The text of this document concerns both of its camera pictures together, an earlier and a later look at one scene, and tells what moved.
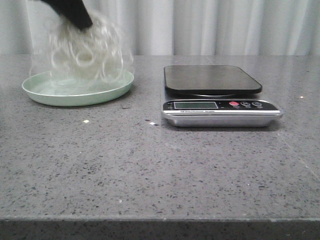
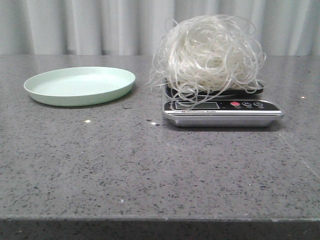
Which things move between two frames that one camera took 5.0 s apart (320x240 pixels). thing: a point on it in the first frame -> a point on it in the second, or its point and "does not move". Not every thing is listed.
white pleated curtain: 182,27 does not move
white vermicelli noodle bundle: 98,55 -> 206,54
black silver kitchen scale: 204,86 does not move
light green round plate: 77,88 does not move
